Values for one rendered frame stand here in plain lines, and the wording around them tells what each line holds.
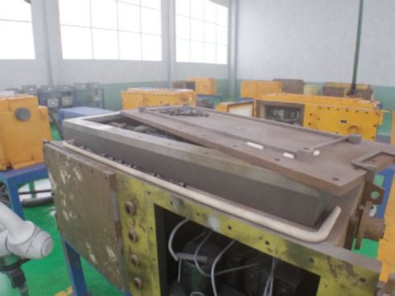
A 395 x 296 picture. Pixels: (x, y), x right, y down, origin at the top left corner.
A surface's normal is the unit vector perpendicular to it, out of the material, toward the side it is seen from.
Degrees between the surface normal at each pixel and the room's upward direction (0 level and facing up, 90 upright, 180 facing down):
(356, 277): 90
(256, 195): 90
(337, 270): 90
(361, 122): 90
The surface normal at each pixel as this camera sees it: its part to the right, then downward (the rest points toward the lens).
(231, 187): -0.64, 0.22
